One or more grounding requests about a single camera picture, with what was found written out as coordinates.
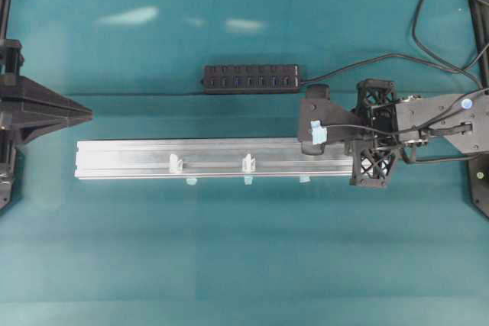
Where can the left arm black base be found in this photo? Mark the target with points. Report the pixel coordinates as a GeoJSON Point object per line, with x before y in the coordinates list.
{"type": "Point", "coordinates": [8, 157]}

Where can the black USB hub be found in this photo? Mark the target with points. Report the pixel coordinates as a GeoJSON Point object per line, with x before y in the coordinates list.
{"type": "Point", "coordinates": [251, 79]}

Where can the left black frame rail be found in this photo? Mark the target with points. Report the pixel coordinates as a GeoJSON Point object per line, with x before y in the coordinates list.
{"type": "Point", "coordinates": [4, 15]}

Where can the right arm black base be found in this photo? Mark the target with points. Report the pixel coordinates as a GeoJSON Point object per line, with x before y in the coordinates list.
{"type": "Point", "coordinates": [479, 183]}

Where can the black frame rail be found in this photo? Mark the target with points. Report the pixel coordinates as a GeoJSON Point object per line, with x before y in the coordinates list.
{"type": "Point", "coordinates": [479, 16]}
{"type": "Point", "coordinates": [4, 15]}

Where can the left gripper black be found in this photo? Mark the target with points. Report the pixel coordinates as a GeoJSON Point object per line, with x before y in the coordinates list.
{"type": "Point", "coordinates": [19, 93]}

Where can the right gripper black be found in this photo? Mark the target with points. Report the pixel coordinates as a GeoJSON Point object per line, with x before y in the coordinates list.
{"type": "Point", "coordinates": [374, 154]}

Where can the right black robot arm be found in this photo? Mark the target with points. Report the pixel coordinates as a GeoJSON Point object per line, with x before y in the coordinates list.
{"type": "Point", "coordinates": [461, 119]}

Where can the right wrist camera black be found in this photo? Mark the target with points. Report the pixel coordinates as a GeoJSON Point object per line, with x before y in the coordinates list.
{"type": "Point", "coordinates": [323, 122]}

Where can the aluminium extrusion rail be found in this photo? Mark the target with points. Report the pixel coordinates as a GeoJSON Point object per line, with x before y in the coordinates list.
{"type": "Point", "coordinates": [192, 159]}

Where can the right black frame rail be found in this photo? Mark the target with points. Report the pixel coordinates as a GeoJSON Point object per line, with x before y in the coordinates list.
{"type": "Point", "coordinates": [479, 16]}

